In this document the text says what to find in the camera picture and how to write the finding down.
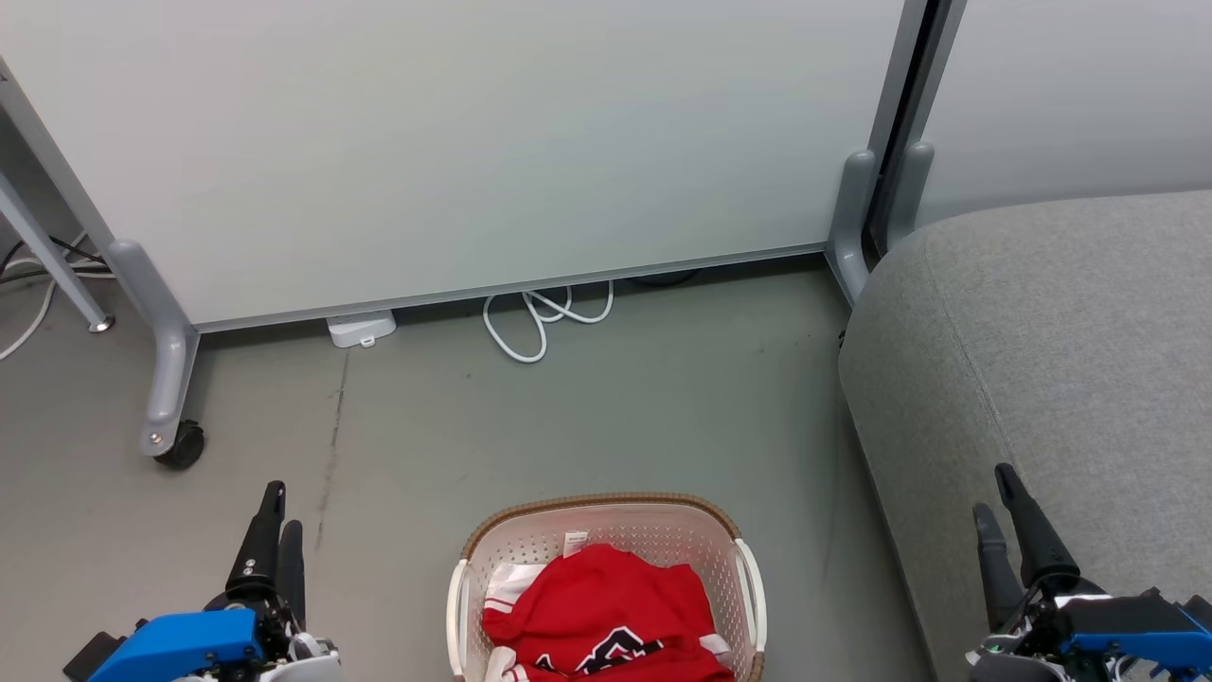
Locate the wide white partition panel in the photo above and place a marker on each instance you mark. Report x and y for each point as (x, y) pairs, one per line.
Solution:
(473, 142)

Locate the grey fabric sofa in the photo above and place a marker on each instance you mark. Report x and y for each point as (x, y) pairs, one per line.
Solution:
(1060, 341)

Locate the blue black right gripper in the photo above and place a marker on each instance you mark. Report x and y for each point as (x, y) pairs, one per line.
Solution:
(1117, 635)

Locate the white power adapter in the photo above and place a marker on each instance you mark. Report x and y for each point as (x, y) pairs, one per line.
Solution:
(360, 328)

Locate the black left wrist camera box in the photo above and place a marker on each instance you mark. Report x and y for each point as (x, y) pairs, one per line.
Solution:
(90, 658)

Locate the grey metal table leg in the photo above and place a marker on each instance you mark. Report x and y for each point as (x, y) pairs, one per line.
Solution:
(47, 256)

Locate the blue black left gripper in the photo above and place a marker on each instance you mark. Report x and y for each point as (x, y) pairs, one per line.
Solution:
(189, 644)

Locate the narrow white partition panel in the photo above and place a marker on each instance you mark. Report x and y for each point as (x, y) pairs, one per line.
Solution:
(1070, 95)

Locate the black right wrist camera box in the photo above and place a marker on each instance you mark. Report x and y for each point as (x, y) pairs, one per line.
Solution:
(1201, 611)

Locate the grey partition foot with caster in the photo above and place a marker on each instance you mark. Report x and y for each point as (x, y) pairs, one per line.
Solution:
(170, 369)

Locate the red basketball jersey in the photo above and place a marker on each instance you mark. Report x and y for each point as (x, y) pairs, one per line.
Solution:
(606, 606)

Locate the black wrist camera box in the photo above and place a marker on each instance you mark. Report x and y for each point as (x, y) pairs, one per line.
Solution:
(1201, 611)
(90, 658)

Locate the white perforated laundry basket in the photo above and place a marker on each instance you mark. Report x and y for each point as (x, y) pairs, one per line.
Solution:
(530, 545)

